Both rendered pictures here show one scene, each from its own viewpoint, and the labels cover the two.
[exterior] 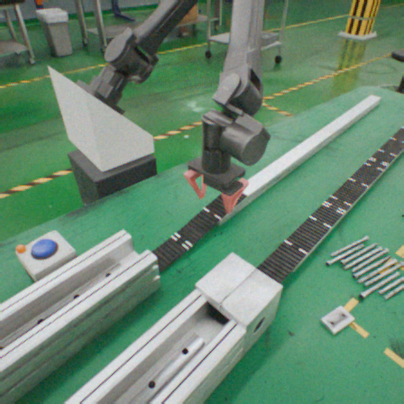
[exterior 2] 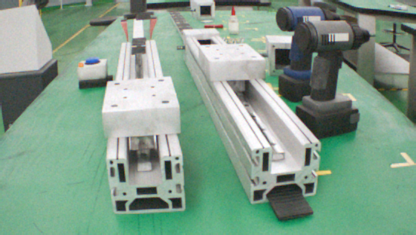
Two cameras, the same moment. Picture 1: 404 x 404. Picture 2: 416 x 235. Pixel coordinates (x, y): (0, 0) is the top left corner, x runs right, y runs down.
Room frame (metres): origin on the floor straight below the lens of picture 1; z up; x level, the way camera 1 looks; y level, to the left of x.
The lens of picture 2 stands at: (-0.59, 1.04, 1.11)
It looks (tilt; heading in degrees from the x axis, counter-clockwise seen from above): 20 degrees down; 308
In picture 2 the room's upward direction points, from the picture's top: 1 degrees counter-clockwise
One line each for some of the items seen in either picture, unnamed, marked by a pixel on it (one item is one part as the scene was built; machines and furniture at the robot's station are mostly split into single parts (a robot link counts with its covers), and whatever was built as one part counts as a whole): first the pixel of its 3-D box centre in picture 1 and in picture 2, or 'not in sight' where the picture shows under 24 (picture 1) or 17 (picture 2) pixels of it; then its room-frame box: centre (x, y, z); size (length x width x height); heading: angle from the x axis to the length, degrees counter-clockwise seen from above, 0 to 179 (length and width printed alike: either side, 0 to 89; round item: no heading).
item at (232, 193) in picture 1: (224, 192); (145, 26); (0.52, -0.05, 0.88); 0.07 x 0.07 x 0.09; 49
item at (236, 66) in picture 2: not in sight; (229, 67); (-0.03, 0.25, 0.87); 0.16 x 0.11 x 0.07; 136
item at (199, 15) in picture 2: not in sight; (201, 10); (0.88, -0.80, 0.83); 0.11 x 0.10 x 0.10; 49
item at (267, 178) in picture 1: (316, 142); (138, 29); (0.88, -0.36, 0.79); 0.96 x 0.04 x 0.03; 136
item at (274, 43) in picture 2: not in sight; (278, 55); (0.04, -0.09, 0.83); 0.11 x 0.10 x 0.10; 36
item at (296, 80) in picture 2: not in sight; (315, 50); (-0.14, 0.04, 0.89); 0.20 x 0.08 x 0.22; 60
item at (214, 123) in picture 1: (219, 131); not in sight; (0.53, -0.03, 1.01); 0.07 x 0.06 x 0.07; 37
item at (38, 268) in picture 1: (51, 262); (96, 72); (0.39, 0.28, 0.81); 0.10 x 0.08 x 0.06; 46
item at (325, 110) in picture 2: not in sight; (340, 75); (-0.27, 0.22, 0.89); 0.20 x 0.08 x 0.22; 60
